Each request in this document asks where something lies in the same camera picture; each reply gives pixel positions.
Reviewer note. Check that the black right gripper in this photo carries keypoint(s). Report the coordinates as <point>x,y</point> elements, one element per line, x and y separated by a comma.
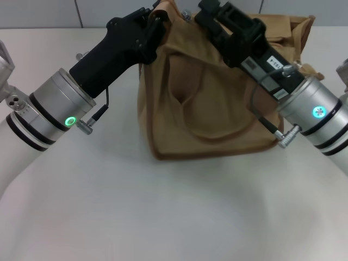
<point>244,43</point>

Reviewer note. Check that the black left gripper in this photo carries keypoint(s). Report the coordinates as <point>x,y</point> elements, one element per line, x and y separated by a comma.
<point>114,51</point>

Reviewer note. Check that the silver metal zipper slider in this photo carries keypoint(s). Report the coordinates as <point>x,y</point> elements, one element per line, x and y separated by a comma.
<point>186,15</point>

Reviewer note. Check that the khaki canvas food bag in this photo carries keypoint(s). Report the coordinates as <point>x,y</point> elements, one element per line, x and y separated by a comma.
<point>217,108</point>

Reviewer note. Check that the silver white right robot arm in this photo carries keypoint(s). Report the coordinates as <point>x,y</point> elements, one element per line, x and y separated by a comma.
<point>312,117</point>

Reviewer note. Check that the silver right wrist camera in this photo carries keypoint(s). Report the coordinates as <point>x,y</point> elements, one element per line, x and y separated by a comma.
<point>343,73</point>

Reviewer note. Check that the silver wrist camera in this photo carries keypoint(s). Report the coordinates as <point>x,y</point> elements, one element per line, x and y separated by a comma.
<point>343,73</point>
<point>5,65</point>

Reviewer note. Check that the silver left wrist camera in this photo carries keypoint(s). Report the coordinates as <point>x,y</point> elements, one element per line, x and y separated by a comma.
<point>5,65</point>

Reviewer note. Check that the silver left camera bracket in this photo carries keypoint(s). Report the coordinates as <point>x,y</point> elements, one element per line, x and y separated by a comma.
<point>17,103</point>

